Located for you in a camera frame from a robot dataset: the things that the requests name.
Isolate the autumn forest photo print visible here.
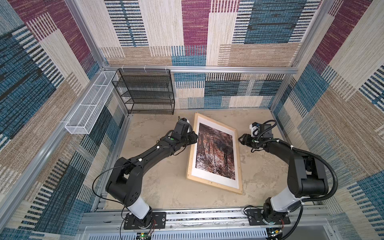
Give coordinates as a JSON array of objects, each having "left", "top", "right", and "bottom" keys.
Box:
[{"left": 195, "top": 123, "right": 236, "bottom": 180}]

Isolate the light wooden picture frame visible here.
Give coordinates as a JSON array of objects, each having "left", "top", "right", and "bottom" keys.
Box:
[{"left": 185, "top": 112, "right": 244, "bottom": 195}]

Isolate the white photo mat board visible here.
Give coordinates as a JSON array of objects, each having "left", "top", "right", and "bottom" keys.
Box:
[{"left": 191, "top": 116, "right": 240, "bottom": 190}]

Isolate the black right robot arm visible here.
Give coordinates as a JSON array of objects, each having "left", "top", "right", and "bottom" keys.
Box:
[{"left": 238, "top": 120, "right": 329, "bottom": 225}]

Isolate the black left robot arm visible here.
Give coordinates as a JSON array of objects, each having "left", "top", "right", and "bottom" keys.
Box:
[{"left": 106, "top": 118, "right": 198, "bottom": 228}]

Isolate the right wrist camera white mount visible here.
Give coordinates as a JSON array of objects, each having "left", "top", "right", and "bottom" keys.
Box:
[{"left": 250, "top": 122, "right": 261, "bottom": 137}]

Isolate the black wire mesh shelf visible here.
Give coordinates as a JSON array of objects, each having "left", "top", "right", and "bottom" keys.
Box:
[{"left": 112, "top": 69, "right": 176, "bottom": 115}]

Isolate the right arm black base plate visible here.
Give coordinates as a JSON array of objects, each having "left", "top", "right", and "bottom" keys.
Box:
[{"left": 245, "top": 208, "right": 291, "bottom": 226}]

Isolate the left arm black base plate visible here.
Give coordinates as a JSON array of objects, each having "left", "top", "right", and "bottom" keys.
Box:
[{"left": 123, "top": 211, "right": 167, "bottom": 230}]

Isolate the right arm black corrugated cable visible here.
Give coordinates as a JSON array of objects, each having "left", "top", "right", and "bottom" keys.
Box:
[{"left": 278, "top": 146, "right": 339, "bottom": 240}]

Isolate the aluminium mounting rail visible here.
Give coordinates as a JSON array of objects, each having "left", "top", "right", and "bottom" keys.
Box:
[{"left": 75, "top": 205, "right": 341, "bottom": 240}]

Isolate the white wire mesh basket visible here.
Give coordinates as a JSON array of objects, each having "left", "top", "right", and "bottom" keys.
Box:
[{"left": 65, "top": 71, "right": 116, "bottom": 135}]

